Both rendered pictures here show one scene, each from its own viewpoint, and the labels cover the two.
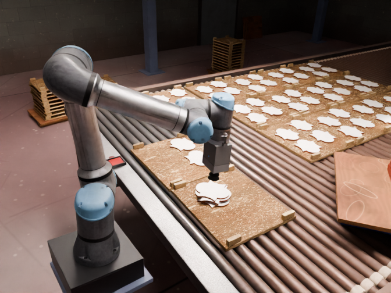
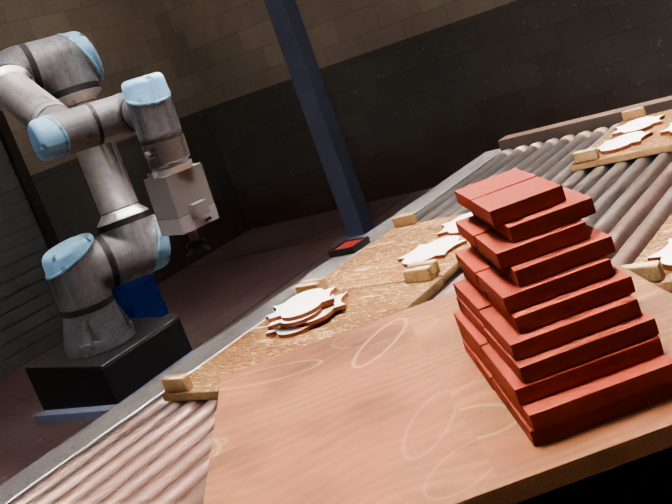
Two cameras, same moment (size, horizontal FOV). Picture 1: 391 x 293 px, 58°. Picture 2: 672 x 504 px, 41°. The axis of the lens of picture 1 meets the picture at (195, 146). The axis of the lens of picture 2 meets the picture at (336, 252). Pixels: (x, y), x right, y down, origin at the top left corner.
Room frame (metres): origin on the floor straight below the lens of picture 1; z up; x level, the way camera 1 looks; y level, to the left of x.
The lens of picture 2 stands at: (0.82, -1.62, 1.38)
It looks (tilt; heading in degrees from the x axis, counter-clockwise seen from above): 12 degrees down; 73
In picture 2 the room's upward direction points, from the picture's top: 20 degrees counter-clockwise
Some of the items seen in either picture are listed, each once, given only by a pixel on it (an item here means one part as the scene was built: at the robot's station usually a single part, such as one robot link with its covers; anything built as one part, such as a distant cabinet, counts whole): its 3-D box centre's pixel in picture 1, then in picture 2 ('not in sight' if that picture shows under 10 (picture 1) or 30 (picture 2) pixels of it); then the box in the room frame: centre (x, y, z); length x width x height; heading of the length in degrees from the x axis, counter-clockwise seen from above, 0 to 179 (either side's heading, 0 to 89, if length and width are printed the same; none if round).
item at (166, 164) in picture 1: (179, 158); (416, 250); (1.52, 0.08, 0.93); 0.41 x 0.35 x 0.02; 34
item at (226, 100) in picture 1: (220, 110); (150, 108); (1.08, -0.08, 1.39); 0.09 x 0.08 x 0.11; 99
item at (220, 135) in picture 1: (219, 132); (165, 153); (1.07, -0.08, 1.31); 0.08 x 0.08 x 0.05
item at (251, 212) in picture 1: (230, 203); (306, 337); (1.18, -0.15, 0.93); 0.41 x 0.35 x 0.02; 33
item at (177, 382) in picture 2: (233, 240); (177, 383); (0.94, -0.15, 0.95); 0.06 x 0.02 x 0.03; 123
